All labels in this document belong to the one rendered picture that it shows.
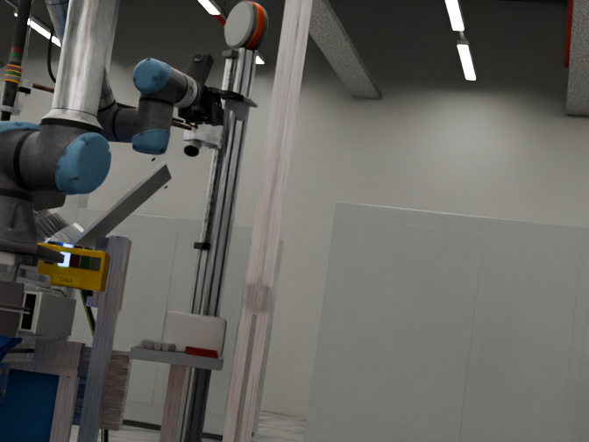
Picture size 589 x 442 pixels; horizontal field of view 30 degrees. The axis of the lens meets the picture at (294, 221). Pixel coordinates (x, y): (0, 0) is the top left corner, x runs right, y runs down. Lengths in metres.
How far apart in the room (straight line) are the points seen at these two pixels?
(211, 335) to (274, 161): 1.43
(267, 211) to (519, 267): 6.52
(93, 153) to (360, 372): 6.24
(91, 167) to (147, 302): 8.24
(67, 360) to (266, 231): 1.03
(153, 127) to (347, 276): 6.00
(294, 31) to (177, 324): 1.49
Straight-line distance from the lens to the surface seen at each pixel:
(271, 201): 1.66
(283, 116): 1.68
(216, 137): 3.34
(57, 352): 2.59
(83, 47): 2.13
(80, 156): 2.06
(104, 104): 2.38
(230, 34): 3.49
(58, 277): 2.57
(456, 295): 8.13
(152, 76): 2.32
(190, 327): 3.05
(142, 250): 10.37
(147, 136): 2.32
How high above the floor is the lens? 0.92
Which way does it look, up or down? 6 degrees up
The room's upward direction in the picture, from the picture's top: 8 degrees clockwise
